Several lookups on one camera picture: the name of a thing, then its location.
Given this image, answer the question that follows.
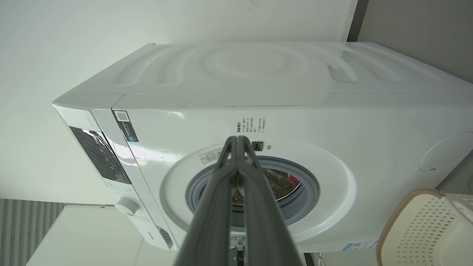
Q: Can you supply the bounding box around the white front-load washing machine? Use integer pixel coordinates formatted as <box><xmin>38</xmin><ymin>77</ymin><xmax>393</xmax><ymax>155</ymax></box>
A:
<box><xmin>52</xmin><ymin>41</ymin><xmax>473</xmax><ymax>253</ymax></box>

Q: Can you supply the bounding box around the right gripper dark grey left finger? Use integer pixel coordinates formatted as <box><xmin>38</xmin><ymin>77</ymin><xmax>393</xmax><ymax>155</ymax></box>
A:
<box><xmin>174</xmin><ymin>136</ymin><xmax>239</xmax><ymax>266</ymax></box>

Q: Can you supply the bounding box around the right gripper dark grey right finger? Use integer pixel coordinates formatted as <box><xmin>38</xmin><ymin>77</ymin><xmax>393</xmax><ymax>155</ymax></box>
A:
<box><xmin>238</xmin><ymin>136</ymin><xmax>304</xmax><ymax>266</ymax></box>

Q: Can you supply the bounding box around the grey ribbed panel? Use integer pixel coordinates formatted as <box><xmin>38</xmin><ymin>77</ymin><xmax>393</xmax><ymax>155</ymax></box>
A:
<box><xmin>0</xmin><ymin>199</ymin><xmax>64</xmax><ymax>266</ymax></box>

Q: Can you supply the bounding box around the grey warning sticker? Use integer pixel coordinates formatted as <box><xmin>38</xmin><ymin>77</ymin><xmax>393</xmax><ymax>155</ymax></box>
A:
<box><xmin>200</xmin><ymin>148</ymin><xmax>224</xmax><ymax>166</ymax></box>

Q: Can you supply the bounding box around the white cabinet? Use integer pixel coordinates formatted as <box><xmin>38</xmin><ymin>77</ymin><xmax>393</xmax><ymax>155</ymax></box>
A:
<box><xmin>26</xmin><ymin>205</ymin><xmax>181</xmax><ymax>266</ymax></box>

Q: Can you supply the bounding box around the white detergent drawer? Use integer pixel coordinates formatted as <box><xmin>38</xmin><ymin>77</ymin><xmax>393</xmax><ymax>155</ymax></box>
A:
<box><xmin>139</xmin><ymin>216</ymin><xmax>178</xmax><ymax>251</ymax></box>

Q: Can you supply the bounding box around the silver metal door hinge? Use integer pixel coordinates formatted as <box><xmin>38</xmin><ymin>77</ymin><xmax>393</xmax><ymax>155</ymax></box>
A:
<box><xmin>231</xmin><ymin>236</ymin><xmax>246</xmax><ymax>266</ymax></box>

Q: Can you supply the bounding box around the steel washer drum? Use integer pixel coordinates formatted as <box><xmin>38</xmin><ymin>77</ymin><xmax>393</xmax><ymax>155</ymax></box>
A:
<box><xmin>200</xmin><ymin>168</ymin><xmax>303</xmax><ymax>208</ymax></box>

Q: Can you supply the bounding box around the blue energy sticker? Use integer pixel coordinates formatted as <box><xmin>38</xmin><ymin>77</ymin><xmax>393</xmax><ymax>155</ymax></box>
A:
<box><xmin>342</xmin><ymin>241</ymin><xmax>378</xmax><ymax>251</ymax></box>

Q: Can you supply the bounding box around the beige perforated laundry basket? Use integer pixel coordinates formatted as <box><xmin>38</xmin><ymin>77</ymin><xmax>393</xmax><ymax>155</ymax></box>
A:
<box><xmin>376</xmin><ymin>189</ymin><xmax>473</xmax><ymax>266</ymax></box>

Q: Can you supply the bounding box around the black QR code label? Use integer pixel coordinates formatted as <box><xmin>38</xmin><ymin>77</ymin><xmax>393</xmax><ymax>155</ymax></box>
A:
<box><xmin>113</xmin><ymin>110</ymin><xmax>139</xmax><ymax>143</ymax></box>

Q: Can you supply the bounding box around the white baseboard with black strip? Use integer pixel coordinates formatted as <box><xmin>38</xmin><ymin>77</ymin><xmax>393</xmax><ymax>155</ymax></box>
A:
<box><xmin>340</xmin><ymin>0</ymin><xmax>370</xmax><ymax>42</ymax></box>

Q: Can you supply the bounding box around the black washer control panel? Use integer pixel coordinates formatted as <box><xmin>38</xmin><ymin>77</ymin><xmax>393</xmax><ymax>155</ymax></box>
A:
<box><xmin>69</xmin><ymin>126</ymin><xmax>132</xmax><ymax>185</ymax></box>

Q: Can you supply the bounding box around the round white filter cover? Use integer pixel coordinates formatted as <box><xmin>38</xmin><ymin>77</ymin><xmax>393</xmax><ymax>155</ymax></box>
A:
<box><xmin>420</xmin><ymin>131</ymin><xmax>473</xmax><ymax>172</ymax></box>

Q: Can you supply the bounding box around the white washing machine dial knob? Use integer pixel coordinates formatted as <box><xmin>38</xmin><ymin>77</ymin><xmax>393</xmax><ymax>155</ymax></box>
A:
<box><xmin>115</xmin><ymin>197</ymin><xmax>140</xmax><ymax>216</ymax></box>

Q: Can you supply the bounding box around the grey rubber door gasket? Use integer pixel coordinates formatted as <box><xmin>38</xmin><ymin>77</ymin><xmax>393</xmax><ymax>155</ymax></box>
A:
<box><xmin>186</xmin><ymin>156</ymin><xmax>320</xmax><ymax>228</ymax></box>

